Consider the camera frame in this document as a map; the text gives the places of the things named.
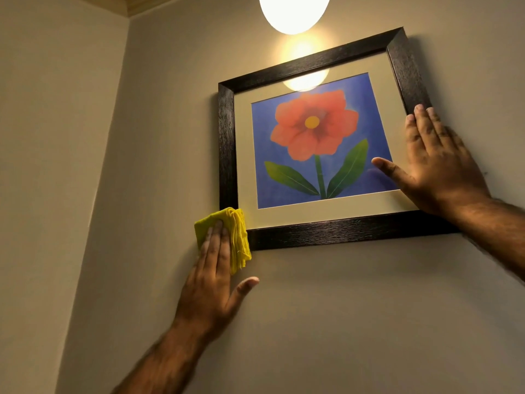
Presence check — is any white globe ceiling lamp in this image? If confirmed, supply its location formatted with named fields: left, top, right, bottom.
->
left=258, top=0, right=331, bottom=36

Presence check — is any yellow cleaning cloth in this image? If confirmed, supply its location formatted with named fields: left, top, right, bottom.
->
left=194, top=207, right=252, bottom=276

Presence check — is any person's left hand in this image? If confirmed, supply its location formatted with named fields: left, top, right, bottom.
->
left=174, top=220, right=260, bottom=342

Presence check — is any black framed flower picture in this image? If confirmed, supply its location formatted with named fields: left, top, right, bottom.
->
left=217, top=27, right=460, bottom=251

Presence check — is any person's right forearm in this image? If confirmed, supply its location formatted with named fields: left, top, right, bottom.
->
left=427, top=193, right=525, bottom=283

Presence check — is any person's left forearm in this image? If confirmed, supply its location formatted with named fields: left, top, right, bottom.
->
left=112, top=319, right=214, bottom=394

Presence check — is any person's right hand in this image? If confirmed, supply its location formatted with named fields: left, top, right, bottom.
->
left=371, top=104, right=491, bottom=216

